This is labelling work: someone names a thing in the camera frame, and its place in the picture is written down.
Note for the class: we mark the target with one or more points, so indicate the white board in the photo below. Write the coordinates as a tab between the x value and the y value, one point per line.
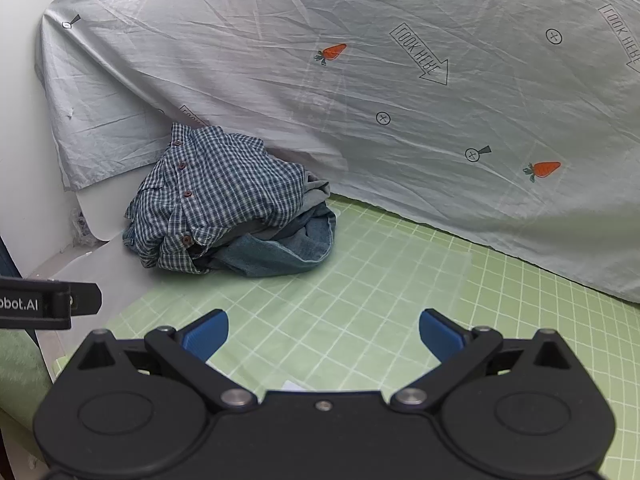
100	215

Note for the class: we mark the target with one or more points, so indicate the crumpled grey garment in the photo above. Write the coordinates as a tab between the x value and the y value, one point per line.
315	190

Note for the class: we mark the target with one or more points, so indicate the green grid mat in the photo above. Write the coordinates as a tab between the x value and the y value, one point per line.
500	310

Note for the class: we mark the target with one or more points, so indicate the blue plaid shirt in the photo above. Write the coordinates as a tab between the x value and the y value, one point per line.
220	185

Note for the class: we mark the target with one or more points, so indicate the large white paper piece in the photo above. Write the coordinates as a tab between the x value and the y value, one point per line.
295	386

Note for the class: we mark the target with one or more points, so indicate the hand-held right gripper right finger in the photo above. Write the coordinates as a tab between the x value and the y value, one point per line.
441	335

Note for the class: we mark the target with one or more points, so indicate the carrot printed grey sheet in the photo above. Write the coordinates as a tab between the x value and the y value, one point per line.
400	110

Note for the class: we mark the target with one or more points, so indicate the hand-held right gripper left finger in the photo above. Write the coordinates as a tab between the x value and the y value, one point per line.
207	334

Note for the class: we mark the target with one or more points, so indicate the denim jeans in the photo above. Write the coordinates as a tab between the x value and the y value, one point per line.
280	257

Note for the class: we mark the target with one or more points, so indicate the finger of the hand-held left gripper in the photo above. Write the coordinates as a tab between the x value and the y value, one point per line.
85	299

